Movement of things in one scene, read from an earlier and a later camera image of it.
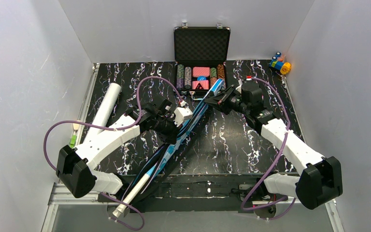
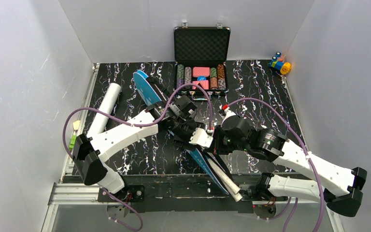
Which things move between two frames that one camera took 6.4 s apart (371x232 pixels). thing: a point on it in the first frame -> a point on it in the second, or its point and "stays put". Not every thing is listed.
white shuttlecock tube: [105, 110] stays put
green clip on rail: [73, 141] stays put
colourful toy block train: [278, 63] stays put
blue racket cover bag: [162, 162] -> [152, 92]
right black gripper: [225, 99] -> [219, 144]
